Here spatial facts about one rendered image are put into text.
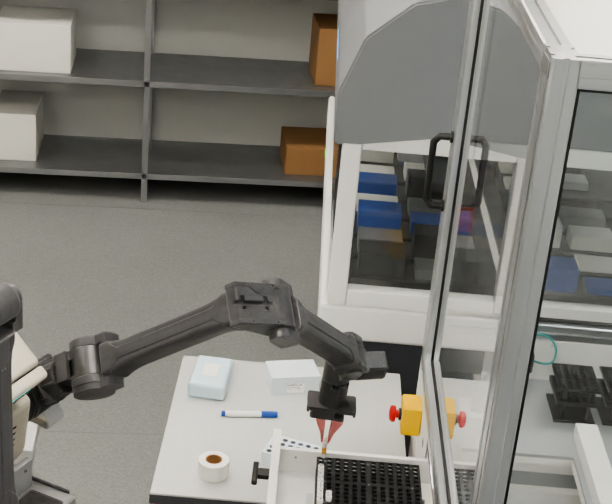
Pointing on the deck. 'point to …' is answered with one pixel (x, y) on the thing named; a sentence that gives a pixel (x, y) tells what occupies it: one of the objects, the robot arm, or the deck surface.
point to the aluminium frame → (577, 66)
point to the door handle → (433, 169)
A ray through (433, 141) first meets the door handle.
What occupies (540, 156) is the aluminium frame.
